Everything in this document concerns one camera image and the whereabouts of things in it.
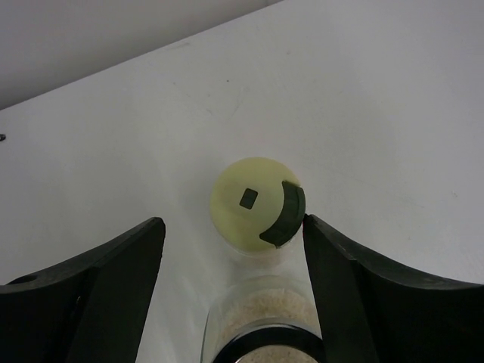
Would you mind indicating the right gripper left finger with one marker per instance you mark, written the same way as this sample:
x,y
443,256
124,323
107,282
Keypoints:
x,y
90,308

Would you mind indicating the yellow-lid shaker bottle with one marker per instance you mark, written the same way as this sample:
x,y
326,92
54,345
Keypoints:
x,y
257,206

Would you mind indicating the black-capped jar with powder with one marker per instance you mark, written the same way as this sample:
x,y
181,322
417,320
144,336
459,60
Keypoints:
x,y
264,319

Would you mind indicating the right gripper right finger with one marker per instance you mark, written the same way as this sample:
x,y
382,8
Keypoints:
x,y
374,309

